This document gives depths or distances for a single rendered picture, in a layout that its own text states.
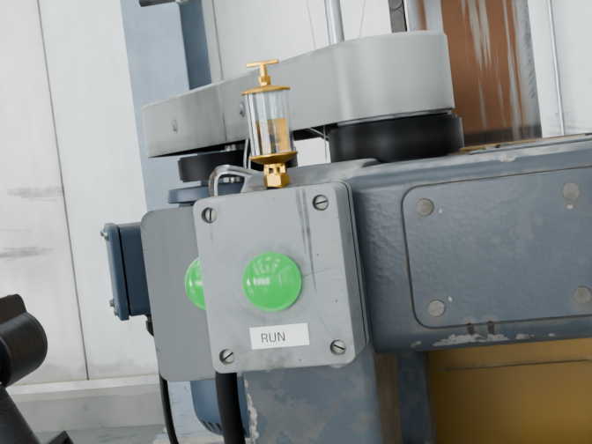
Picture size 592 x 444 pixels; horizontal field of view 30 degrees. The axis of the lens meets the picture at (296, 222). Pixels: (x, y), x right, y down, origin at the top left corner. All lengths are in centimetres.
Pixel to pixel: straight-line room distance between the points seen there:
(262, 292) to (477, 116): 57
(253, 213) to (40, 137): 584
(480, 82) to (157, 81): 461
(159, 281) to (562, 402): 38
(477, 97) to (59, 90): 534
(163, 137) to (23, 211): 541
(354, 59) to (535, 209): 18
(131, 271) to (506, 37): 42
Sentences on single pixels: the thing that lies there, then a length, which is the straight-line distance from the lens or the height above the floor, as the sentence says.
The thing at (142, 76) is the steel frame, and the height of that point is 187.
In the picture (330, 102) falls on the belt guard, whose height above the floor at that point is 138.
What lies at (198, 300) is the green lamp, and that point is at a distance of 58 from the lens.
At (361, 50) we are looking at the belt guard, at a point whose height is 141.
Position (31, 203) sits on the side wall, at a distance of 642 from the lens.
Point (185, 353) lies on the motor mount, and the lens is 104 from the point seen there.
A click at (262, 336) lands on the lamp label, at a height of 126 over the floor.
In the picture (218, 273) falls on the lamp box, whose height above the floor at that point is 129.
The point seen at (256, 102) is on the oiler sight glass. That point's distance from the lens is 63.
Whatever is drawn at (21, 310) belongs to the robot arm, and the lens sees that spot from 93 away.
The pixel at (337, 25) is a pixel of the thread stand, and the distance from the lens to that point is 94.
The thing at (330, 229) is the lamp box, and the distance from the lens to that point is 55.
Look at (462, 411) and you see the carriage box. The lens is 91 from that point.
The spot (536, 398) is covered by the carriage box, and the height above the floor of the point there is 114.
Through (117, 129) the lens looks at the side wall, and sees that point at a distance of 620.
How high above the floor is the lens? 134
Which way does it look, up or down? 3 degrees down
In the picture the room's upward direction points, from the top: 7 degrees counter-clockwise
